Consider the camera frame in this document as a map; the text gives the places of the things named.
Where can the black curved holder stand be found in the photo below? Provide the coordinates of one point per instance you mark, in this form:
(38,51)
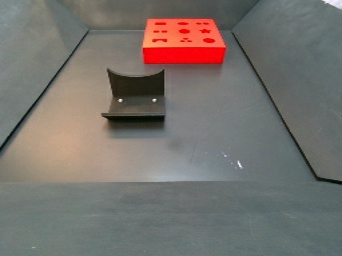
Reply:
(138,96)

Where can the red shape sorter block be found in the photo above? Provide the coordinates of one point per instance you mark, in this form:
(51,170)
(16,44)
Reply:
(183,41)

